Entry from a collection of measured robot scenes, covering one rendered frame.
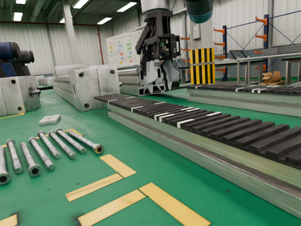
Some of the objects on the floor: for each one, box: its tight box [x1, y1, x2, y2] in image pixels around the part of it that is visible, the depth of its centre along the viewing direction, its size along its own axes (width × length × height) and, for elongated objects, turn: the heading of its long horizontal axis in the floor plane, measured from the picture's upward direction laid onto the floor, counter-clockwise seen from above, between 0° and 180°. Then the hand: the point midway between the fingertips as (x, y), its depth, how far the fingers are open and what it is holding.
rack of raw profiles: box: [213, 10, 301, 84], centre depth 677 cm, size 330×90×220 cm, turn 59°
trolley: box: [229, 44, 301, 85], centre depth 314 cm, size 103×55×101 cm, turn 71°
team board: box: [106, 30, 143, 69], centre depth 644 cm, size 151×50×195 cm, turn 79°
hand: (158, 88), depth 61 cm, fingers open, 5 cm apart
